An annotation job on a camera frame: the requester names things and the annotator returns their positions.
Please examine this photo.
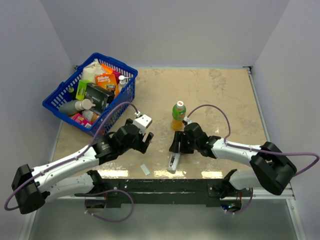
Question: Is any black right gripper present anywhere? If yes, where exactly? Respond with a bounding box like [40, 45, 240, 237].
[169, 131, 199, 154]

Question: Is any white remote control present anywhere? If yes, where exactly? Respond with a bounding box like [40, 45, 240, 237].
[167, 152, 181, 173]

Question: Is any white battery compartment cover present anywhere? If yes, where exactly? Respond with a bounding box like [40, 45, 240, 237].
[140, 164, 150, 176]

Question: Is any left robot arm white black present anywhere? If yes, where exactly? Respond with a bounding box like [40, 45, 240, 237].
[11, 114, 154, 215]

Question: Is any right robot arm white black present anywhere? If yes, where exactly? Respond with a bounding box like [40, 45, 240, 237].
[168, 122, 297, 198]

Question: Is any orange juice bottle green label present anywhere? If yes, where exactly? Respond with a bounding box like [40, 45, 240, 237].
[171, 100, 186, 131]

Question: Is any white pump bottle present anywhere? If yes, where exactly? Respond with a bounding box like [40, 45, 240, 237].
[117, 75, 129, 92]

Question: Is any black product box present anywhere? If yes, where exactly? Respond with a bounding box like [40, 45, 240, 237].
[84, 82, 115, 114]

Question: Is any amber bottle white label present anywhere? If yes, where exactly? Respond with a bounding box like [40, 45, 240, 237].
[82, 110, 100, 124]

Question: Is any orange razor blade package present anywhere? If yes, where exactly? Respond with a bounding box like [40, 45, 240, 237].
[95, 73, 119, 97]

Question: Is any pink product box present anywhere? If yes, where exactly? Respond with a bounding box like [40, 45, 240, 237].
[70, 113, 92, 128]

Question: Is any lime green box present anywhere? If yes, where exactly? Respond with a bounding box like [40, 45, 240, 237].
[75, 79, 92, 101]

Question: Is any grey bottle beige cap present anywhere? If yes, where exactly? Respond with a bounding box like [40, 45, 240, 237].
[58, 99, 96, 116]

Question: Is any beige cloth bag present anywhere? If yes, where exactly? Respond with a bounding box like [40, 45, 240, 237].
[81, 58, 106, 83]

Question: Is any blue plastic basket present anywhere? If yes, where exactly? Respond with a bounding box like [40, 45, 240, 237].
[42, 52, 138, 136]

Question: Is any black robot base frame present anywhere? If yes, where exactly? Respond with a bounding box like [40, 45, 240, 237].
[88, 169, 239, 207]

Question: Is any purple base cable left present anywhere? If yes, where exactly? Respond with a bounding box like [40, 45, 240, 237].
[84, 187, 136, 223]

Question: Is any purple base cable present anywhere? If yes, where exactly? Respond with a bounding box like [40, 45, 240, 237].
[223, 188, 254, 216]
[84, 187, 136, 223]

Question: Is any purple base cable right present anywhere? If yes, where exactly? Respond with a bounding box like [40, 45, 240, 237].
[223, 188, 254, 216]

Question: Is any aluminium table edge rail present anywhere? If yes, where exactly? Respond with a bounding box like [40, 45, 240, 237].
[243, 66, 296, 201]

